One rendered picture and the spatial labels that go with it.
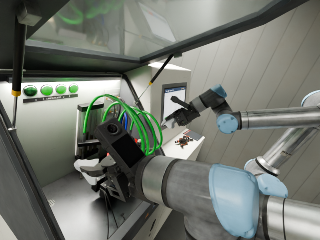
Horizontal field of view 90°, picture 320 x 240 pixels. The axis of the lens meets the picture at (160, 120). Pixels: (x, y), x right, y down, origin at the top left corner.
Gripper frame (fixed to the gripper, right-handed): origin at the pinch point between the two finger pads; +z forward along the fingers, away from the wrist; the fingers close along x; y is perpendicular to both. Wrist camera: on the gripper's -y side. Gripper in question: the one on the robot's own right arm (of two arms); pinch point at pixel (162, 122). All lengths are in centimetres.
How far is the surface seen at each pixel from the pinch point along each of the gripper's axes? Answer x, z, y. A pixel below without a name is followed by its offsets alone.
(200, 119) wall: 154, 11, -12
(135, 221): -20.7, 24.4, 36.4
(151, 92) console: 6.8, 0.4, -22.4
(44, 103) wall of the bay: -41, 28, -26
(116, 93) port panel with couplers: 0.2, 20.0, -33.6
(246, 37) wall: 129, -87, -64
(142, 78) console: 4.6, 0.8, -32.5
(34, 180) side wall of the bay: -53, 25, 7
